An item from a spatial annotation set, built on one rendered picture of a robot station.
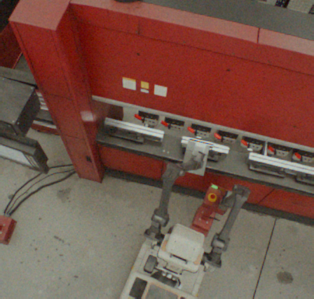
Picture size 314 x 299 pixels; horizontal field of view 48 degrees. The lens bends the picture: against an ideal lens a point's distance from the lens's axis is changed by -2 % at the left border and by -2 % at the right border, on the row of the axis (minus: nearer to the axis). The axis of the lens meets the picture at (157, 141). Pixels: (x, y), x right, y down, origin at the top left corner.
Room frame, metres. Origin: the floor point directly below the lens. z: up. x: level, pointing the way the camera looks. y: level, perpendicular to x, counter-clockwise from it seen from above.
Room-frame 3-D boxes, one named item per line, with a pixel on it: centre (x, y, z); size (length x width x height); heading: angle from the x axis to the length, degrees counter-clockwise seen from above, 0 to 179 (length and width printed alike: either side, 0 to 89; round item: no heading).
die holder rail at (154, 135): (1.36, 0.20, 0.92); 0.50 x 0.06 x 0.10; 81
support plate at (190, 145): (1.13, -0.32, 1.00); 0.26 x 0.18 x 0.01; 171
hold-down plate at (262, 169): (1.13, -0.93, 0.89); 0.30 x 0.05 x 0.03; 81
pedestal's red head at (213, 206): (0.89, -0.55, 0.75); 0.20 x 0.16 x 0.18; 71
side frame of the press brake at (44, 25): (1.60, 0.60, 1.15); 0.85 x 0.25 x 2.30; 171
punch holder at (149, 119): (1.34, 0.08, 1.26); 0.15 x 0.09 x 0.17; 81
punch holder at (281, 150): (1.19, -0.91, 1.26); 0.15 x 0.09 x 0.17; 81
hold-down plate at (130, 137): (1.31, 0.26, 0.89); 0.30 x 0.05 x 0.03; 81
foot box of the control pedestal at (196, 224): (0.86, -0.54, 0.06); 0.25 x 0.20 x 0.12; 161
